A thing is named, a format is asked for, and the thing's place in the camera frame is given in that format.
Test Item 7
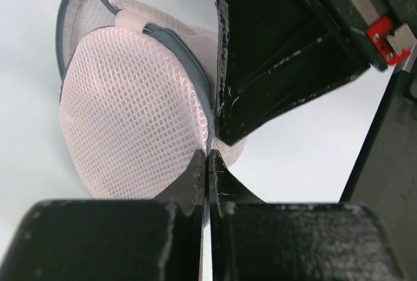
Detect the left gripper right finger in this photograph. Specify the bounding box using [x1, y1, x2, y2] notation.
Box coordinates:
[207, 151, 407, 280]

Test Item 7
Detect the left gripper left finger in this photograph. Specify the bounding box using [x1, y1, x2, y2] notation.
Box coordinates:
[1, 151, 206, 280]

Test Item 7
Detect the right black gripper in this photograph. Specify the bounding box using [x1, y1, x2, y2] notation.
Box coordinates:
[216, 0, 416, 145]

